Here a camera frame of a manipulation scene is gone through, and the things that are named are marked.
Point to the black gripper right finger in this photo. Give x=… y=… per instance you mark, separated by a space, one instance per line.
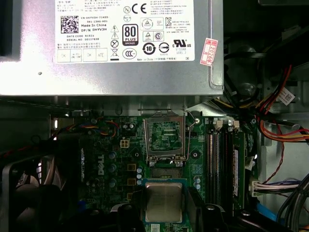
x=212 y=220

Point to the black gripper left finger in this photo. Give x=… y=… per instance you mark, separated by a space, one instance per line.
x=128 y=217

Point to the silver green CPU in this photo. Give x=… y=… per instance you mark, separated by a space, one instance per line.
x=164 y=200

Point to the CPU socket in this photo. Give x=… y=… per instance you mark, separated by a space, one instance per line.
x=166 y=173

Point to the black RAM slot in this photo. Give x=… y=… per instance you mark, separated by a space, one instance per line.
x=210 y=169
x=218 y=169
x=227 y=169

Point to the white power plug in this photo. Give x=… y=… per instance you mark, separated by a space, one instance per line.
x=255 y=188

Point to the green RAM stick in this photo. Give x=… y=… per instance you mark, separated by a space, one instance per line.
x=239 y=169

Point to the green Dell motherboard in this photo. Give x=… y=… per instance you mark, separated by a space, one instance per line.
x=120 y=159

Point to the black open PC case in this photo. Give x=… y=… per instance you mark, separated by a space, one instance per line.
x=272 y=159

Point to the black case fan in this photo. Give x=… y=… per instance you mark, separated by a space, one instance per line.
x=26 y=198

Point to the metal socket cover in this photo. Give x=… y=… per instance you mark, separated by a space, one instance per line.
x=166 y=119

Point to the grey power supply unit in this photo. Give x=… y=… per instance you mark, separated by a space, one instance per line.
x=120 y=77

